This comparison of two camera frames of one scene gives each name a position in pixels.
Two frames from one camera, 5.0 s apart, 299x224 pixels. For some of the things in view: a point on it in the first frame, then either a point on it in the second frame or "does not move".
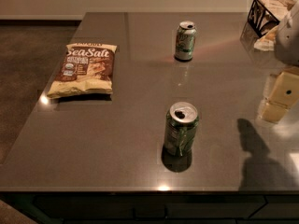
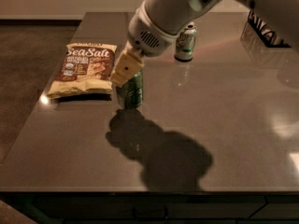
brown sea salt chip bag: (84, 67) does not move
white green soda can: (185, 41) does not move
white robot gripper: (288, 40) -> (147, 37)
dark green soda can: (181, 120) -> (130, 94)
